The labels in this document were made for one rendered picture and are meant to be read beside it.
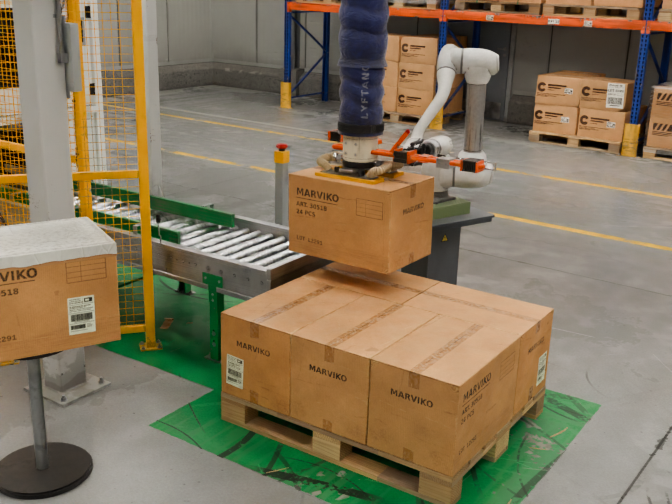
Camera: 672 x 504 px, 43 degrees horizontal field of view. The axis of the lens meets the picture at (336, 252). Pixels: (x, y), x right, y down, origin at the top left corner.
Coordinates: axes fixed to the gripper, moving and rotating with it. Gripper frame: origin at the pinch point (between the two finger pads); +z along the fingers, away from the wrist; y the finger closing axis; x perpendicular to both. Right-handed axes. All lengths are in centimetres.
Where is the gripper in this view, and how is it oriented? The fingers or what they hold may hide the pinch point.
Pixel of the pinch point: (407, 155)
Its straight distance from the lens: 404.3
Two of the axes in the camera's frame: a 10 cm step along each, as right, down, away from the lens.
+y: -0.3, 9.5, 3.1
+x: -8.3, -2.0, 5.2
